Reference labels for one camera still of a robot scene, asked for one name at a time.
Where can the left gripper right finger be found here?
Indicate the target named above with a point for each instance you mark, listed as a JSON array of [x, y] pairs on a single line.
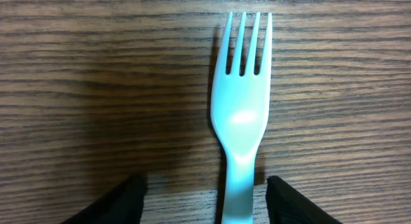
[[288, 206]]

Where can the pale blue fork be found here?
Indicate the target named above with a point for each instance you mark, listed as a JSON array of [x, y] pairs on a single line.
[[239, 115]]

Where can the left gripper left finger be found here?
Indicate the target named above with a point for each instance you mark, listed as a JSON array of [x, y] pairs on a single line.
[[121, 205]]

